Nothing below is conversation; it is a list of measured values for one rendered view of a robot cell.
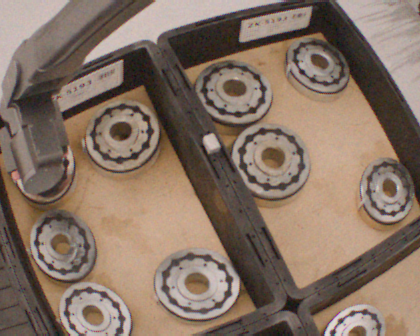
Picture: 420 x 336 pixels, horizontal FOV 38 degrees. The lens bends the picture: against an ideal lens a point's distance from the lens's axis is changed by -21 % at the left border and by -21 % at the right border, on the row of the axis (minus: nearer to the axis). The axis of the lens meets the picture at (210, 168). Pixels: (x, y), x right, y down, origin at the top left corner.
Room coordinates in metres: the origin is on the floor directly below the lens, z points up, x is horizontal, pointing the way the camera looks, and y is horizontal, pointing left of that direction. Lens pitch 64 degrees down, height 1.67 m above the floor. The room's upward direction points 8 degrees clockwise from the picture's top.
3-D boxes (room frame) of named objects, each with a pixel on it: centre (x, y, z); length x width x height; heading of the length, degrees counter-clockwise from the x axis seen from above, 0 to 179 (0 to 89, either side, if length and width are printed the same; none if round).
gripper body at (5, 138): (0.35, 0.23, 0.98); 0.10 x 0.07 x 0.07; 122
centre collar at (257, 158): (0.42, -0.07, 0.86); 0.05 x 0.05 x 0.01
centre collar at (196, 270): (0.24, 0.00, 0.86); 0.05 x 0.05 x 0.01
